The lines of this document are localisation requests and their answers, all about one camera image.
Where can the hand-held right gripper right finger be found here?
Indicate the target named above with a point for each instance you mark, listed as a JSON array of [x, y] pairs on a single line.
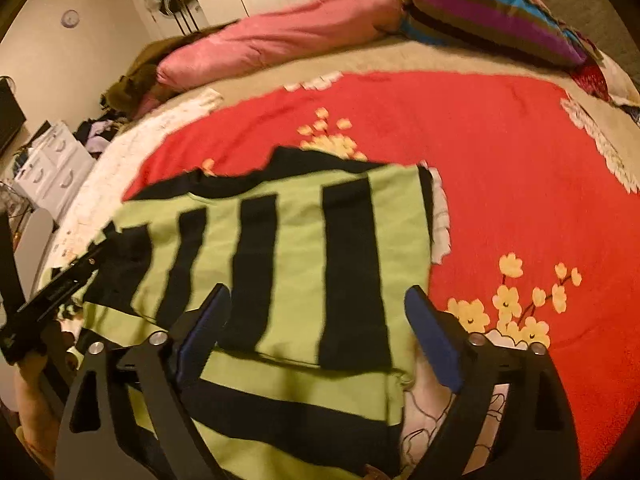
[[440, 350]]

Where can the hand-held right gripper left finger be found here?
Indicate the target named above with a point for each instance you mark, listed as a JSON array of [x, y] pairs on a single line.
[[200, 340]]

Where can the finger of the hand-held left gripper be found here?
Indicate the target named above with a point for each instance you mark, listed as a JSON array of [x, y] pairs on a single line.
[[85, 265]]

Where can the green black striped sweater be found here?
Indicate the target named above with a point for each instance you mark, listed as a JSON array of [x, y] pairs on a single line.
[[300, 240]]

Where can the pile of clothes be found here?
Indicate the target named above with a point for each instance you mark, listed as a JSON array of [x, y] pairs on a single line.
[[100, 130]]

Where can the person's left hand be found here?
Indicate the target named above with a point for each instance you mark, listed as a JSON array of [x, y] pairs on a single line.
[[35, 410]]

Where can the white drawer unit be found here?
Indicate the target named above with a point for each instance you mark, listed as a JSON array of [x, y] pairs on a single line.
[[55, 160]]

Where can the black screen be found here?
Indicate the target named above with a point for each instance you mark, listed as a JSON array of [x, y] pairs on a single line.
[[7, 110]]

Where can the red floral blanket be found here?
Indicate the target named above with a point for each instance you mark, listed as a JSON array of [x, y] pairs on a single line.
[[500, 185]]

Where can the brown cloth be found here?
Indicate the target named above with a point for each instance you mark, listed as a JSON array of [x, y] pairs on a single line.
[[135, 80]]

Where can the red lace cloth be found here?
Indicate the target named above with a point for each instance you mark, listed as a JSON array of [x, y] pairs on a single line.
[[590, 80]]

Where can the pink pillow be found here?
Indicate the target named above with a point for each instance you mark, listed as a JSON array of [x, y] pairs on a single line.
[[300, 30]]

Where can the colourful striped pillow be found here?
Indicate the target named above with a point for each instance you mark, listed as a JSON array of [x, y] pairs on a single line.
[[475, 10]]

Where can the round wall clock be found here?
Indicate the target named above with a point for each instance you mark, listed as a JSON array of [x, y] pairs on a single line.
[[70, 18]]

